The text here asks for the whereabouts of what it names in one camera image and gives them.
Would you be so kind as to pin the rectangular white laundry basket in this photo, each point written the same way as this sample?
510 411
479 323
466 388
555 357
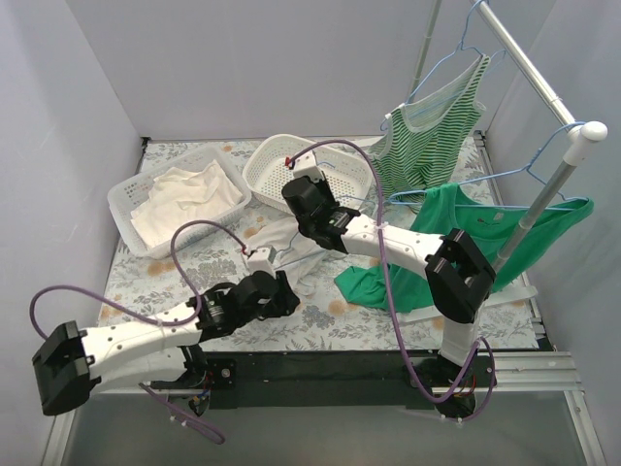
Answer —
128 195

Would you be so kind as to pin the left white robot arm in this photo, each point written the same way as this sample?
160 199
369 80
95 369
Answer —
72 363

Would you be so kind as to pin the oval white laundry basket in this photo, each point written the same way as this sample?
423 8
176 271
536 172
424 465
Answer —
265 172

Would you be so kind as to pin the blue wire hanger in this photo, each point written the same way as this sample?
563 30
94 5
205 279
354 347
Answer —
349 196

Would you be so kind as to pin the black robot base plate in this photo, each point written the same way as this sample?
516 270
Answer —
298 379

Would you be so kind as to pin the white cloths in basket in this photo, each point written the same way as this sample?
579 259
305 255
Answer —
179 196

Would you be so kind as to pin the green striped tank top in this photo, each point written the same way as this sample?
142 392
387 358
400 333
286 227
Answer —
418 152

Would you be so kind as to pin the white tank top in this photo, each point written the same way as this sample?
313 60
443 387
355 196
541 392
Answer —
296 255

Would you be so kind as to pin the blue hanger with green top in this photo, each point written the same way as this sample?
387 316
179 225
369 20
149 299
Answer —
403 197

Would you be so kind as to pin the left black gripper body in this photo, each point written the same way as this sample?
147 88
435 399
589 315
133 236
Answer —
283 295

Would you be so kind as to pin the solid green tank top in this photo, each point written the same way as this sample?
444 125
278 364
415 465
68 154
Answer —
448 207

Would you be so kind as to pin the blue hanger with striped top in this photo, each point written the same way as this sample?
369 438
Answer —
451 91

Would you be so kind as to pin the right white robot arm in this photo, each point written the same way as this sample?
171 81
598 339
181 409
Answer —
458 274

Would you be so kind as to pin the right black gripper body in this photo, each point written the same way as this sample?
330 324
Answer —
319 184

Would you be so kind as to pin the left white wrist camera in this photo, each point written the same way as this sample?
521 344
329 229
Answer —
261 260

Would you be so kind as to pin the silver clothes rack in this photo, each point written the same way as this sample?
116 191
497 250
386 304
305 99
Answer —
548 97

